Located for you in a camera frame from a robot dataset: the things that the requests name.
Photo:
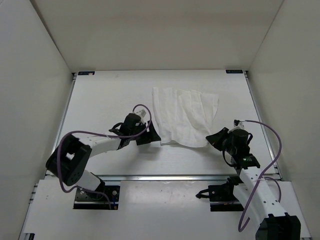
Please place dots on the right blue corner label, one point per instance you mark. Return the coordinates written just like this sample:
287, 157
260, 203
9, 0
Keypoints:
234, 71

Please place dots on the aluminium table front rail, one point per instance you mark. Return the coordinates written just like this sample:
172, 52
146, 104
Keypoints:
165, 178

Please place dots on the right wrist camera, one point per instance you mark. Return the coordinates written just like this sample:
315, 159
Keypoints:
238, 124

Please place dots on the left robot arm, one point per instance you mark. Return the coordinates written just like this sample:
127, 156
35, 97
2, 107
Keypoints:
69, 160

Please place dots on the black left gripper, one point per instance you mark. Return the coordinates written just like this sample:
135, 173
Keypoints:
149, 136

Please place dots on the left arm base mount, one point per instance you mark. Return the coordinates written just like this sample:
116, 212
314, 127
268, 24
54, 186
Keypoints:
84, 200

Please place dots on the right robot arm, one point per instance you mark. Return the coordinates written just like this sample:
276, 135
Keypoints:
260, 205

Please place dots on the left blue corner label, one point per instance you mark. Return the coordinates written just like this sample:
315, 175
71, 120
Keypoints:
86, 73

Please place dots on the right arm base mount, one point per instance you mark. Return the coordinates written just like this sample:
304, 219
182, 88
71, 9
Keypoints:
221, 197

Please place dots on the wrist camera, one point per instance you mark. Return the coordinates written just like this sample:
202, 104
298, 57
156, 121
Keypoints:
238, 124
141, 113

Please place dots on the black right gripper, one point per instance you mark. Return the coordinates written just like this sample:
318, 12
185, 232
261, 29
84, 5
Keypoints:
215, 139

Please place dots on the blue corner label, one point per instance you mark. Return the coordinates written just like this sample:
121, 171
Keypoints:
234, 71
86, 73

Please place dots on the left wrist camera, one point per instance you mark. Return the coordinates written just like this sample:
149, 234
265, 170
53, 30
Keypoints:
141, 113

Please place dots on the white pleated skirt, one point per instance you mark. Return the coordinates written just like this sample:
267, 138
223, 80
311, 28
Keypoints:
184, 117

